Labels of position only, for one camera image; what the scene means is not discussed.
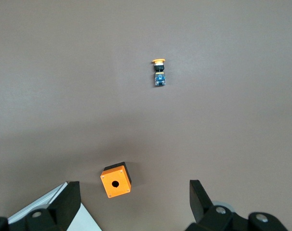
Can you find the orange push-button enclosure box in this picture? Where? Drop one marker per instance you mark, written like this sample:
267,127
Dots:
123,179

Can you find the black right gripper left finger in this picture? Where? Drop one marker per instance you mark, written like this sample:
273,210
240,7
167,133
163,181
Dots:
64,207

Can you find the white drawer cabinet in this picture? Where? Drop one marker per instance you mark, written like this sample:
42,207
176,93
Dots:
88,221

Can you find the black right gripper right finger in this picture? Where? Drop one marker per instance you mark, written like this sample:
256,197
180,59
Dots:
201,204

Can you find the yellow mushroom push button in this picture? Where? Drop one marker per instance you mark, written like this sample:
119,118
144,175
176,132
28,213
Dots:
159,77

